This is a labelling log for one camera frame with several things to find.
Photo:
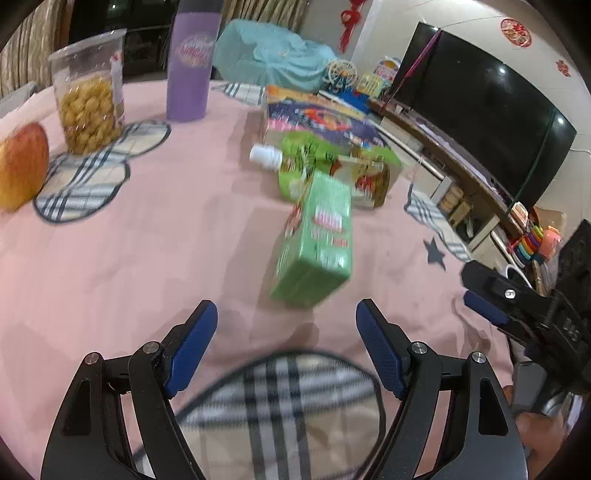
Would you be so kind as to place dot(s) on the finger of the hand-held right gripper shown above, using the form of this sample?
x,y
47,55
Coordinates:
x,y
485,307

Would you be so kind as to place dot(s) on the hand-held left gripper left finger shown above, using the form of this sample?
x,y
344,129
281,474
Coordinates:
x,y
194,350

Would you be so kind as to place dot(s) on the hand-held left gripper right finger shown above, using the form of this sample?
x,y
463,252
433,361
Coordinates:
x,y
381,346

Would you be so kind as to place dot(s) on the green carton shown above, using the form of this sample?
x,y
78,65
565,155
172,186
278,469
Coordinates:
x,y
318,240

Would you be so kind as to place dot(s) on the person's right hand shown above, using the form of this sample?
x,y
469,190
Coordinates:
x,y
545,434

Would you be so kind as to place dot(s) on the rainbow stacking rings toy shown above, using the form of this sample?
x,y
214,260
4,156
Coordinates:
x,y
528,247

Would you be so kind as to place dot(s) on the white and wood tv stand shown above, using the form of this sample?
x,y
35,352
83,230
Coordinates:
x,y
482,228

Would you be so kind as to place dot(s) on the pink toy cup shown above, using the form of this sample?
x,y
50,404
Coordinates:
x,y
549,242

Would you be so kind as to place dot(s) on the pink lidded box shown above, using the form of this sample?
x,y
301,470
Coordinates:
x,y
519,213

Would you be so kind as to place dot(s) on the beige round tin stack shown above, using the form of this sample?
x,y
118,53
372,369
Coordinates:
x,y
451,198

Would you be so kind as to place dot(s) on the tan snack box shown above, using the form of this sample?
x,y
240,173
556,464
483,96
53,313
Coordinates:
x,y
369,180

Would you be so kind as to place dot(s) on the black television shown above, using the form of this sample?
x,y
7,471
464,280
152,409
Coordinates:
x,y
485,106

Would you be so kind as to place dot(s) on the green pouch with white cap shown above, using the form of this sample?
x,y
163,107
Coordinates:
x,y
300,157

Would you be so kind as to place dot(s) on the colourful flat box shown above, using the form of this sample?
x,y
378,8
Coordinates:
x,y
318,115

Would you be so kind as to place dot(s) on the blue toy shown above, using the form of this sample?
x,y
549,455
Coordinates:
x,y
356,99

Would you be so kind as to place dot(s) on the yellow green toy box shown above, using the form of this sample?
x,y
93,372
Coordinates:
x,y
369,85

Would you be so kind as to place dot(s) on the red apple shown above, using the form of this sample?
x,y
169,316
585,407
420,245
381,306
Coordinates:
x,y
23,166

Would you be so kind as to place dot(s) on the pink arched toy box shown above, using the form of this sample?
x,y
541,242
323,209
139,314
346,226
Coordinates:
x,y
387,69

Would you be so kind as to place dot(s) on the clear snack jar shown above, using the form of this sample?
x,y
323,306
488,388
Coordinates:
x,y
87,101

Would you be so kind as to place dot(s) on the ferris wheel toy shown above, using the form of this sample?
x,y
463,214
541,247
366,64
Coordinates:
x,y
341,74

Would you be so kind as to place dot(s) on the purple bottle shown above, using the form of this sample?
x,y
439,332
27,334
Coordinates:
x,y
191,69

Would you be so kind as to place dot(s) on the teal cloth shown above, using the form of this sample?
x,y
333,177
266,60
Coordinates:
x,y
277,50

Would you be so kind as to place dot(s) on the red hanging knot decoration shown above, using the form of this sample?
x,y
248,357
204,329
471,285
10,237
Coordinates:
x,y
352,18

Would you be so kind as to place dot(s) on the striped beige curtain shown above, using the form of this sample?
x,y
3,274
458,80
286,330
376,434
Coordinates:
x,y
268,9
23,50

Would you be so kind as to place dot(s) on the small red wall sticker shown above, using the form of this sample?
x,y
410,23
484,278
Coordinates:
x,y
563,67

